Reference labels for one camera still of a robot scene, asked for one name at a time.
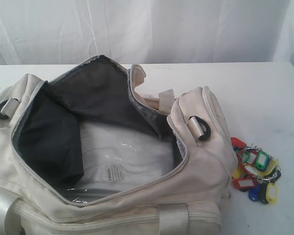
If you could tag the cream duffel bag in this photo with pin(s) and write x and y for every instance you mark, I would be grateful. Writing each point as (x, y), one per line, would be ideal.
(41, 155)

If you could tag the colourful key tag bunch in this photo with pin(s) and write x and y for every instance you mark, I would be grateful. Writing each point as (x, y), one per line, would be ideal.
(257, 173)

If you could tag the white backdrop curtain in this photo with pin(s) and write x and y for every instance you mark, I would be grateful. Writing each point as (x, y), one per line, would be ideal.
(146, 31)

